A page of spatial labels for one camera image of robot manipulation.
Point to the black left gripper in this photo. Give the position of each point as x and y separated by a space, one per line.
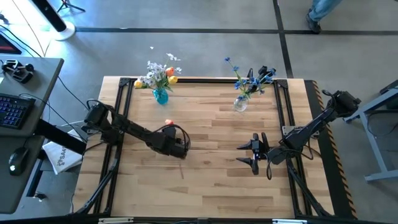
169 144

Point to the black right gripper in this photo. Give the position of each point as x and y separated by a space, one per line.
258 152

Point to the red artificial tulip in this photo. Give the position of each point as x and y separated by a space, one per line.
169 122

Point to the yellow artificial tulip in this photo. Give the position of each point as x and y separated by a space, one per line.
173 79
138 83

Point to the blue artificial flower bunch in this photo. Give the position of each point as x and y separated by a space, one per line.
237 84

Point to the orange artificial tulip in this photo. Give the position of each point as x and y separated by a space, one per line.
170 71

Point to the white artificial flower bunch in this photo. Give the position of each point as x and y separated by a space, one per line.
155 70

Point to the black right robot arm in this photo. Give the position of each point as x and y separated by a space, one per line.
311 127

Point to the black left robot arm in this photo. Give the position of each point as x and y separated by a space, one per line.
130 129

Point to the blue glass vase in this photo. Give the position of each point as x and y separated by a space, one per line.
161 97

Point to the clear glass vase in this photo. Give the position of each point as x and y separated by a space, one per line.
241 105

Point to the black table edge clamp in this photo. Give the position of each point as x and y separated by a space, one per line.
250 73

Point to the black hazard-striped edge strip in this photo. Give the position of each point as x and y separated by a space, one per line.
329 174

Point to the white paper sheet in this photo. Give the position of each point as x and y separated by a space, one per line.
62 157

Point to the black flat beam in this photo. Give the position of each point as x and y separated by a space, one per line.
59 135

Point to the grey side desk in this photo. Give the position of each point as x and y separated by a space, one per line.
43 84

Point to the black computer mouse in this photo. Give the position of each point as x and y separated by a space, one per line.
18 160

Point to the white-based black floor stand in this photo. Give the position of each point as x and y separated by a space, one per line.
65 32

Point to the black backlit keyboard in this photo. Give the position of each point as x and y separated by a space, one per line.
14 110

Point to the person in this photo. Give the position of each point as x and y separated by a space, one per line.
320 9

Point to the black desk clamp device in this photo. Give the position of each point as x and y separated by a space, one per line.
18 73

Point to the black tripod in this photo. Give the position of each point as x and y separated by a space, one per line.
66 3

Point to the red and black mat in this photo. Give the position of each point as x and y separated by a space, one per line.
7 46

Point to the black aluminium table frame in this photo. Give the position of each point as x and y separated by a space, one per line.
202 80

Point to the silver metal bracket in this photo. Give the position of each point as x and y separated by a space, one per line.
115 220
289 221

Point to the grey metal table frame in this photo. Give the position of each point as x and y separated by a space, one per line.
374 146

